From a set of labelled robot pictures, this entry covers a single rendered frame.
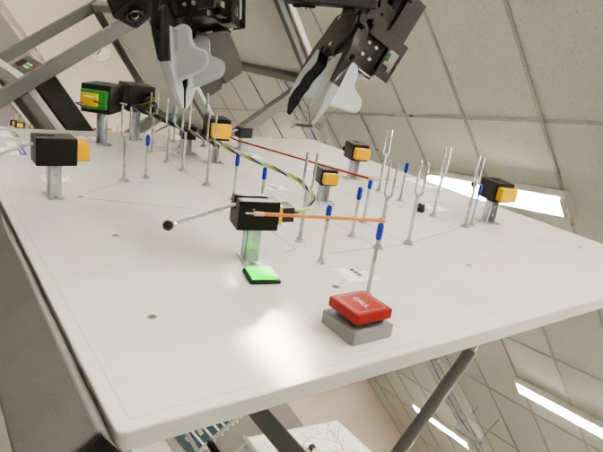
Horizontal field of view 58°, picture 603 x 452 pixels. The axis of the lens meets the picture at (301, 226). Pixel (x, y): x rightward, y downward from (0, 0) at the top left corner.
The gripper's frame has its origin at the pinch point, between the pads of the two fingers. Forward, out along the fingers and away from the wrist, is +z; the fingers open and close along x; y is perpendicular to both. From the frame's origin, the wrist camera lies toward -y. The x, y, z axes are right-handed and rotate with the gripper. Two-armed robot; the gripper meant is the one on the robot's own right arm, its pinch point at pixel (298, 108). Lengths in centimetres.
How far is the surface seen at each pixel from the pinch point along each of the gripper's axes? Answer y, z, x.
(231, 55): 16, -10, 113
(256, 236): 3.7, 17.2, -1.1
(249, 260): 4.7, 20.7, -1.1
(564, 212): 259, -49, 178
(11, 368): -18.6, 34.3, -19.5
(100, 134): -11, 26, 73
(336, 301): 7.4, 16.1, -19.6
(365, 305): 9.8, 14.8, -21.0
